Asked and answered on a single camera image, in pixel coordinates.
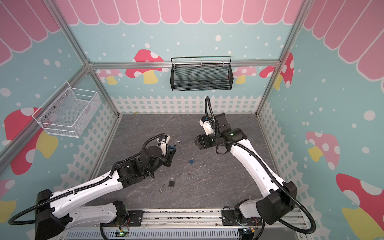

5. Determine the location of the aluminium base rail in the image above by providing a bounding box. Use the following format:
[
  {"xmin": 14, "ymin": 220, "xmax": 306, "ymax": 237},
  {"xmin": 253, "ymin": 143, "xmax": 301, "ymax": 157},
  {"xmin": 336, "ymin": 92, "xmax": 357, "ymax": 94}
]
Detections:
[{"xmin": 59, "ymin": 208, "xmax": 307, "ymax": 230}]

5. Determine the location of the black wire mesh basket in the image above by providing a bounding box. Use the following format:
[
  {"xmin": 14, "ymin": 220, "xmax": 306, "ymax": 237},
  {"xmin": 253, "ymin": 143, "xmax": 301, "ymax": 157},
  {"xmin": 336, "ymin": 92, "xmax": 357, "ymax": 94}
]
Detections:
[{"xmin": 170, "ymin": 56, "xmax": 234, "ymax": 92}]

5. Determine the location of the white wire mesh basket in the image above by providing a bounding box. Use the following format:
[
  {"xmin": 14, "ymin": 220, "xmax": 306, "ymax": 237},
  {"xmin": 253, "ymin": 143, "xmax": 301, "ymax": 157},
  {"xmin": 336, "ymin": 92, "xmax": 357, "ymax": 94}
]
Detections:
[{"xmin": 32, "ymin": 82, "xmax": 102, "ymax": 138}]

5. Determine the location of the right green circuit board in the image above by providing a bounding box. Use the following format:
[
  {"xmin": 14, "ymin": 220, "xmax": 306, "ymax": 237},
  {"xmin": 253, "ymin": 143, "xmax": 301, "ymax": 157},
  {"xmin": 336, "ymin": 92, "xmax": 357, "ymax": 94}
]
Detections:
[{"xmin": 241, "ymin": 228, "xmax": 256, "ymax": 235}]

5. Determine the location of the white slotted cable duct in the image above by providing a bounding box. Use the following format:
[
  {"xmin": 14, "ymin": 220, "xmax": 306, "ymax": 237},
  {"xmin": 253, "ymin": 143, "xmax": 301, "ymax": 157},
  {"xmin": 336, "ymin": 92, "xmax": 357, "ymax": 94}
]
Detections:
[{"xmin": 64, "ymin": 228, "xmax": 241, "ymax": 240}]

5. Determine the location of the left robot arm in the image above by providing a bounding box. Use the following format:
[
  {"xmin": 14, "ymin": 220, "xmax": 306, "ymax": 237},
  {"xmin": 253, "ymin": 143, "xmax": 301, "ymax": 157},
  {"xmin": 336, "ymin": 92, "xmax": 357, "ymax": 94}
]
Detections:
[{"xmin": 8, "ymin": 134, "xmax": 177, "ymax": 240}]

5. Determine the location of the black padlock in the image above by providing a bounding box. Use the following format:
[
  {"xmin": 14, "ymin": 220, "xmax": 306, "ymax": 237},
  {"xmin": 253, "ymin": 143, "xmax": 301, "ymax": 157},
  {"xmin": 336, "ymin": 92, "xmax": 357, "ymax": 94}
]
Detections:
[{"xmin": 168, "ymin": 178, "xmax": 176, "ymax": 188}]

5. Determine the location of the green circuit board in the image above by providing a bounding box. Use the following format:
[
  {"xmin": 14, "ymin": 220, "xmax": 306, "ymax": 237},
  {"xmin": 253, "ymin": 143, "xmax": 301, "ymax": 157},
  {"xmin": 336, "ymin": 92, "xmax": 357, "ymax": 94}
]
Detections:
[
  {"xmin": 115, "ymin": 230, "xmax": 130, "ymax": 238},
  {"xmin": 241, "ymin": 228, "xmax": 256, "ymax": 235}
]

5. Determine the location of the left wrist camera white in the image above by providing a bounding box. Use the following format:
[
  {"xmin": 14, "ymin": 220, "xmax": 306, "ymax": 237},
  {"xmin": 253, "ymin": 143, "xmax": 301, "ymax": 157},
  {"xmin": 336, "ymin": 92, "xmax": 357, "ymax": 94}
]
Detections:
[{"xmin": 157, "ymin": 134, "xmax": 170, "ymax": 157}]

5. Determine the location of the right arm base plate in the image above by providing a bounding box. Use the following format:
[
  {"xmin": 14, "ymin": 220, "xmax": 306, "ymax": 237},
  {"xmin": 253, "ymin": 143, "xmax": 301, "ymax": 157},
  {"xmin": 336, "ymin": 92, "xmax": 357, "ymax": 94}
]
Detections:
[{"xmin": 221, "ymin": 208, "xmax": 263, "ymax": 227}]

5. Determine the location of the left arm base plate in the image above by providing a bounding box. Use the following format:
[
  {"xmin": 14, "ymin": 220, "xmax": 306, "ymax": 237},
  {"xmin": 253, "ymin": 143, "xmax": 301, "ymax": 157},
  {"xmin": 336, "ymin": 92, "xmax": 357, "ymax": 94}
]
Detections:
[{"xmin": 115, "ymin": 210, "xmax": 144, "ymax": 227}]

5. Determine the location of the left green circuit board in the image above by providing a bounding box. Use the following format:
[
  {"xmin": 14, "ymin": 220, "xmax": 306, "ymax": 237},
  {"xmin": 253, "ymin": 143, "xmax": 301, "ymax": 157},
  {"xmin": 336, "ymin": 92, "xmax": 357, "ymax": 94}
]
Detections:
[{"xmin": 115, "ymin": 230, "xmax": 130, "ymax": 238}]

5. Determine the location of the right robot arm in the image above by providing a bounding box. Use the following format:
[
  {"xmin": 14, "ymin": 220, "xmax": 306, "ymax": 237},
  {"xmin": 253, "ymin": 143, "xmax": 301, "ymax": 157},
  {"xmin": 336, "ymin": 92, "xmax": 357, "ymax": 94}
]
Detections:
[{"xmin": 195, "ymin": 97, "xmax": 317, "ymax": 235}]

